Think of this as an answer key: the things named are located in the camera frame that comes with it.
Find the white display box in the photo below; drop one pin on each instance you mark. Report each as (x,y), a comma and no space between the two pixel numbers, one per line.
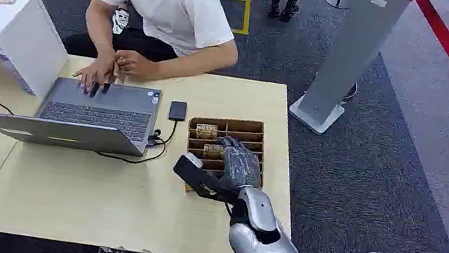
(12,31)

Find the person's left hand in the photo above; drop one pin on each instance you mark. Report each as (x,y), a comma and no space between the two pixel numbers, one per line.
(135,65)

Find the grey laptop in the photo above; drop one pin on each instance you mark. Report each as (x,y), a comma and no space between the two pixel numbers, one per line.
(96,117)

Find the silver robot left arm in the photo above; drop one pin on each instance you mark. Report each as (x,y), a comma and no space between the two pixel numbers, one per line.
(268,248)

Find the wooden card box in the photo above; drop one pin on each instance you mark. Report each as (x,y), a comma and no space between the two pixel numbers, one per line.
(250,134)

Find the black external drive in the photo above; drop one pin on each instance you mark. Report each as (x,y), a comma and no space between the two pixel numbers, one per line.
(178,111)

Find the person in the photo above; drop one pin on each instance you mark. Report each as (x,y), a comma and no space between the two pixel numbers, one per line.
(172,2)

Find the grey standing pillar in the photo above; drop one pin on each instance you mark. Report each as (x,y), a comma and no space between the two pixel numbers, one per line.
(350,60)

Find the person's right hand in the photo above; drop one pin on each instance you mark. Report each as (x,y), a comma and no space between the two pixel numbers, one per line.
(96,73)

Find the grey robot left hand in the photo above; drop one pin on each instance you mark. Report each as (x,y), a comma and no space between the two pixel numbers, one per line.
(241,165)

